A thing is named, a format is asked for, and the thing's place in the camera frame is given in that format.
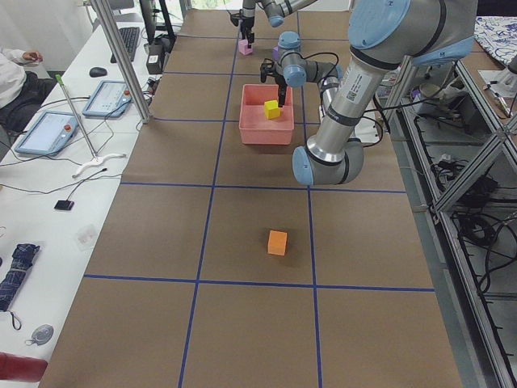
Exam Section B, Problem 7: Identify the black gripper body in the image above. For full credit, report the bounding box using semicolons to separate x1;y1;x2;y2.
259;58;288;87
240;16;255;38

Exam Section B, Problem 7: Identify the yellow foam block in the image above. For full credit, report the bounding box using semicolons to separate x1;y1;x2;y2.
263;99;282;120

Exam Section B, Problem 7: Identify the black computer mouse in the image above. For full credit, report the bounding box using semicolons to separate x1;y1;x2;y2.
89;66;107;78

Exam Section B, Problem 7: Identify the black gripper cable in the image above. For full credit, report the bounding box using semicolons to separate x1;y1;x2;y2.
301;51;344;88

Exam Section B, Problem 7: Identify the far teach pendant tablet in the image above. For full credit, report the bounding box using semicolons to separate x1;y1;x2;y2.
82;80;132;119

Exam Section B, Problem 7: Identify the black keyboard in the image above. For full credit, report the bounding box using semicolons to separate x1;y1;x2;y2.
118;27;141;61

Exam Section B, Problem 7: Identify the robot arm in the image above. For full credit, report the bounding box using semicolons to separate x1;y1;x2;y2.
229;0;315;48
260;1;477;185

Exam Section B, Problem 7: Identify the aluminium frame post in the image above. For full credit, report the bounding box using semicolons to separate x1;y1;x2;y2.
90;0;150;124

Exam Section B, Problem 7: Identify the red bottle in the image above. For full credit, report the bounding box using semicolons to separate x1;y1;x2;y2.
1;352;48;382

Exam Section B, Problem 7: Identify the pink plastic bin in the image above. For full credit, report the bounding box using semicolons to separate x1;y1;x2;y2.
238;84;295;146

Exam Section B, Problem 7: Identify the folded blue umbrella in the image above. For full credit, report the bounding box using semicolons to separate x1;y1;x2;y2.
1;243;40;312

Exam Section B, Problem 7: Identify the purple foam block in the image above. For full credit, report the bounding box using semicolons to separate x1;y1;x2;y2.
271;46;280;61

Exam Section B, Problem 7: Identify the near teach pendant tablet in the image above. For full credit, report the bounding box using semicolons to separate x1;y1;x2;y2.
15;112;78;156

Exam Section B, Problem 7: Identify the pink foam block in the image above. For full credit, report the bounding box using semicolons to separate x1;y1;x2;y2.
238;39;254;56

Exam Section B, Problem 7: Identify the white stick with green tip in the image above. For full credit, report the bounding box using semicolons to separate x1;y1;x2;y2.
55;74;127;179

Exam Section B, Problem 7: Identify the person in white shirt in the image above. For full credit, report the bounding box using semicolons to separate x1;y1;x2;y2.
1;47;57;133

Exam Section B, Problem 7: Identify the black box on table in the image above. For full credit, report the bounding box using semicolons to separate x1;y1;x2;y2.
146;44;165;75

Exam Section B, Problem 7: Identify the teach pendant tablet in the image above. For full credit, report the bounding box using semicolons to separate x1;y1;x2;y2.
15;112;78;156
82;80;132;119

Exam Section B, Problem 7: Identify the orange foam block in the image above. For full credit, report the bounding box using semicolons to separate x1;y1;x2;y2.
267;230;288;256

